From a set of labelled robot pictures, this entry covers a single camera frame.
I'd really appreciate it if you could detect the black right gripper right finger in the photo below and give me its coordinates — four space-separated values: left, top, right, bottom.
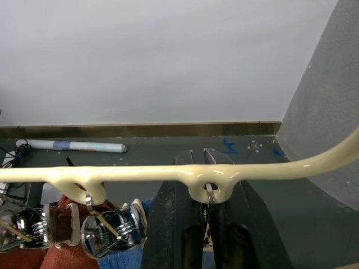
203 147 294 269

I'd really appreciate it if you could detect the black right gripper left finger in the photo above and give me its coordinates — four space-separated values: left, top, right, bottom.
141 150 208 269

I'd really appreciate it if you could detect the chrome clip with cream pads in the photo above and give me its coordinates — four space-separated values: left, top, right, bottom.
80 193 149 259
0 203 81 253
200 183 223 249

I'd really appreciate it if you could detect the blue knitted sock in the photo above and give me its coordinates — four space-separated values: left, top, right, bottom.
97 198 154 269

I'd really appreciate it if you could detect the wooden baseboard strip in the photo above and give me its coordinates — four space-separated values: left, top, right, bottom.
0 120 283 138

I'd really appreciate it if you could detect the red knitted sock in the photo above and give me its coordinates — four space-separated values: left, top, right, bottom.
0 193 114 269

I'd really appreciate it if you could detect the rolled white poster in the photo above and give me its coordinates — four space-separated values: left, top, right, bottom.
15 138 128 154

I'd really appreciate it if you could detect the grey partition panel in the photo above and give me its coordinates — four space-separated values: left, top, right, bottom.
276 0 359 211

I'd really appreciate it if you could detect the cream clip hanger frame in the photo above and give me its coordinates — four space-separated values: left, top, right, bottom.
0 123 359 206

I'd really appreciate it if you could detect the black cable bundle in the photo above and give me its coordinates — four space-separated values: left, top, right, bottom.
0 140 32 170

